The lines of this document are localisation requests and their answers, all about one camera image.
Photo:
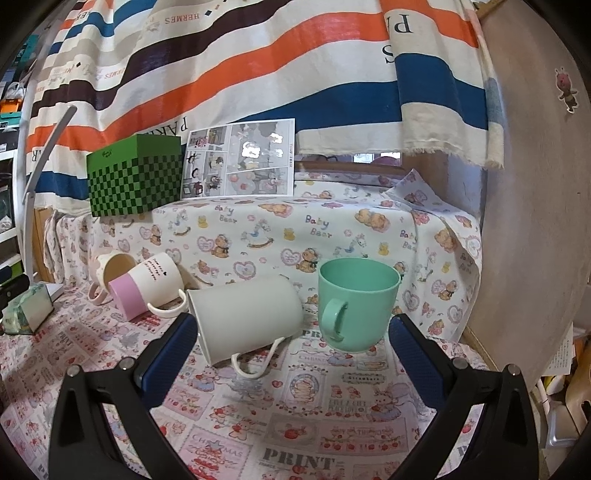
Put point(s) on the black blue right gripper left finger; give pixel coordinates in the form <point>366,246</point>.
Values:
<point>82,444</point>

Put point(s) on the small green mirrored box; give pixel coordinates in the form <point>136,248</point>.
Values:
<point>25,314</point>

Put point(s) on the white mug lying down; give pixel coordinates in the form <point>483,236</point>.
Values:
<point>242,317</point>

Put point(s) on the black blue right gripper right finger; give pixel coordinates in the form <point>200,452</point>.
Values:
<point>504,444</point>

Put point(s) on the cream dotted mug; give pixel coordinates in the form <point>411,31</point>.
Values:
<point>103,269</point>

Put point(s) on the baby bear patterned cloth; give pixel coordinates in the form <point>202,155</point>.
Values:
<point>436,247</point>

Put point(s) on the mint green plastic cup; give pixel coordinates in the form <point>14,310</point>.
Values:
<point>356,298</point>

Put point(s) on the striped hanging cloth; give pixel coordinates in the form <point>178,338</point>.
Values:
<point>356,77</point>

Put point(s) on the white pink mug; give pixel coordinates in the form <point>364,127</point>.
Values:
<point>154,285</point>

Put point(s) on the bear wall sticker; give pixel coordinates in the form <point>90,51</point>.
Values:
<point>567,91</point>

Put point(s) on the green checkered box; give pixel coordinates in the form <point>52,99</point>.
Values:
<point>134,175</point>

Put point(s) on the comic print card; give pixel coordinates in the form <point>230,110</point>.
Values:
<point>248,159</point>

